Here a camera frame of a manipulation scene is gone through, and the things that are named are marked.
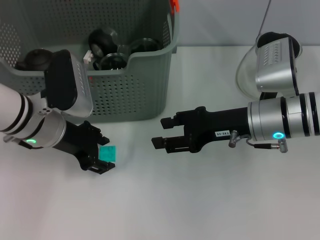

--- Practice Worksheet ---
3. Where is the teal building brick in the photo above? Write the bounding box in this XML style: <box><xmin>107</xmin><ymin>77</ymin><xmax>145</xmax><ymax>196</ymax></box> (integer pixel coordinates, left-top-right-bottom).
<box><xmin>99</xmin><ymin>145</ymin><xmax>118</xmax><ymax>163</ymax></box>

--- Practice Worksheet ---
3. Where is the dark clay teapot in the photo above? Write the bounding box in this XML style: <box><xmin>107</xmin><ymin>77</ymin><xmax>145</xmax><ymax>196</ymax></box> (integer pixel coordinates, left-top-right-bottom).
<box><xmin>16</xmin><ymin>48</ymin><xmax>55</xmax><ymax>72</ymax></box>

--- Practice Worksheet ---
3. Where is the right gripper cable with plug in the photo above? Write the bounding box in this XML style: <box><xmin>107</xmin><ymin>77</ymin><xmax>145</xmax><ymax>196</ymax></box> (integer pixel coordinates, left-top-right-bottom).
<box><xmin>229</xmin><ymin>129</ymin><xmax>281</xmax><ymax>149</ymax></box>

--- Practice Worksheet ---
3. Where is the glass teacup with black base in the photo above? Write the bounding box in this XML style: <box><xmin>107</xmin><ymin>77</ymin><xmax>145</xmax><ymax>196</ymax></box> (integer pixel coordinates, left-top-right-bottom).
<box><xmin>129</xmin><ymin>38</ymin><xmax>162</xmax><ymax>55</ymax></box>
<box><xmin>88</xmin><ymin>28</ymin><xmax>131</xmax><ymax>58</ymax></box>
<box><xmin>92</xmin><ymin>52</ymin><xmax>128</xmax><ymax>72</ymax></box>

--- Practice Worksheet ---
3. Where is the orange bin handle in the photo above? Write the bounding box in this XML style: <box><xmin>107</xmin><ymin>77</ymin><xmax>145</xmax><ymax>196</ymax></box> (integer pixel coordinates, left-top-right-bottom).
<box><xmin>169</xmin><ymin>0</ymin><xmax>181</xmax><ymax>13</ymax></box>

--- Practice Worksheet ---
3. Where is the thin grey wall cable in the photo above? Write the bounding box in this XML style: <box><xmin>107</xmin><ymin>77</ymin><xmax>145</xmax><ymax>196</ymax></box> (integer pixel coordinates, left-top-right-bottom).
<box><xmin>257</xmin><ymin>0</ymin><xmax>272</xmax><ymax>37</ymax></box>

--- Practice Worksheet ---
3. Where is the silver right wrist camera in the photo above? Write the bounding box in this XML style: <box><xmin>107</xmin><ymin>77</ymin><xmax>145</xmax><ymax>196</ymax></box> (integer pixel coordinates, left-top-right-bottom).
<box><xmin>254</xmin><ymin>37</ymin><xmax>300</xmax><ymax>97</ymax></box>

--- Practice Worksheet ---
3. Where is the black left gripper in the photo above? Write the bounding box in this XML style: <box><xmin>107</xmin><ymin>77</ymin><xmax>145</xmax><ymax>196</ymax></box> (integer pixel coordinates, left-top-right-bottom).
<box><xmin>53</xmin><ymin>120</ymin><xmax>117</xmax><ymax>176</ymax></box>

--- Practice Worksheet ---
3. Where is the grey-green perforated storage bin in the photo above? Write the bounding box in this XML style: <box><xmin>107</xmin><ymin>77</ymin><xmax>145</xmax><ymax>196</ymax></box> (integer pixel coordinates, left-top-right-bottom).
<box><xmin>0</xmin><ymin>0</ymin><xmax>181</xmax><ymax>123</ymax></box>

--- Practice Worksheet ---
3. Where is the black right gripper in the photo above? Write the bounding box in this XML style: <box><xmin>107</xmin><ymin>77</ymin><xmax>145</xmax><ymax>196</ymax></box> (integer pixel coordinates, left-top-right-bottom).
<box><xmin>151</xmin><ymin>106</ymin><xmax>252</xmax><ymax>154</ymax></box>

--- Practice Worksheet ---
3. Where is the white building brick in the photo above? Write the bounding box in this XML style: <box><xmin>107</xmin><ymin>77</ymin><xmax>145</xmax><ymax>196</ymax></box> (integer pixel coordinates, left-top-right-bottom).
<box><xmin>82</xmin><ymin>49</ymin><xmax>95</xmax><ymax>64</ymax></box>

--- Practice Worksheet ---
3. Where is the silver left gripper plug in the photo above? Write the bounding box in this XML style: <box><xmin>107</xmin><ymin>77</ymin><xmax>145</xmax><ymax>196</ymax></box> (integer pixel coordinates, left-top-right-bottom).
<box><xmin>2</xmin><ymin>135</ymin><xmax>22</xmax><ymax>145</ymax></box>

